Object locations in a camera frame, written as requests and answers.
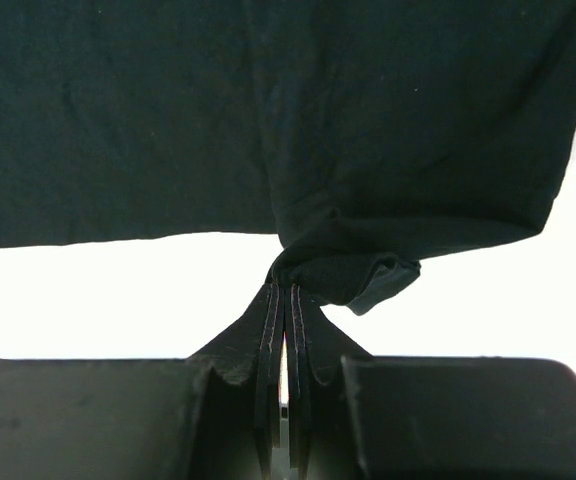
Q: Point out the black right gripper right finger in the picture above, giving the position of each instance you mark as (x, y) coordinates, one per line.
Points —
(320, 432)

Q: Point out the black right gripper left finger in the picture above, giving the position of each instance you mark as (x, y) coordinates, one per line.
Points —
(240, 415)

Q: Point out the black t shirt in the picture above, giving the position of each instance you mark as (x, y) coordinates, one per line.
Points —
(367, 135)

